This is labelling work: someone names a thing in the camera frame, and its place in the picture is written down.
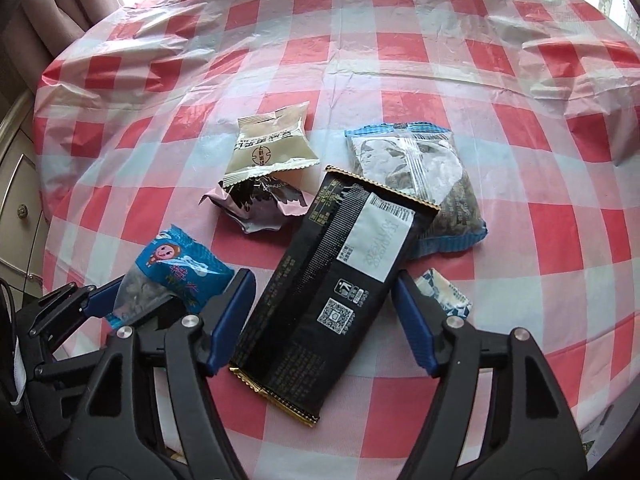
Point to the blue-edged clear seed packet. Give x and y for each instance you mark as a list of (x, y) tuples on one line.
[(450, 195)]

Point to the cream cabinet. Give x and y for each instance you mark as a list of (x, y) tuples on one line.
[(20, 175)]

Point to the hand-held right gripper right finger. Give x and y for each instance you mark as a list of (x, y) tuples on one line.
[(415, 325)]

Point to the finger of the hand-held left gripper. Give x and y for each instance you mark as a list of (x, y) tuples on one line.
[(102, 300), (65, 366)]

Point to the long black snack packet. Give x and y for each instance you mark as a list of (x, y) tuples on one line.
[(320, 285)]

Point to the beige snack packet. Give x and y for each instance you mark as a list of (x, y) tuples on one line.
[(270, 150)]

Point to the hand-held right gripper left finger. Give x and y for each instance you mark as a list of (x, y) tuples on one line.
[(227, 325)]

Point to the red white checkered tablecloth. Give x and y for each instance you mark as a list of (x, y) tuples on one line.
[(500, 85)]

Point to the blue cartoon seed packet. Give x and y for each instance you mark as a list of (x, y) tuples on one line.
[(175, 270)]

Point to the pink patterned curtain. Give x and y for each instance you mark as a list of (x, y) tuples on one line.
[(55, 15)]

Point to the pink snack packet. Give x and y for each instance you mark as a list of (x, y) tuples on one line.
[(250, 205)]

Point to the small blue white patterned packet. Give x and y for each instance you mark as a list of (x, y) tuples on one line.
[(447, 295)]

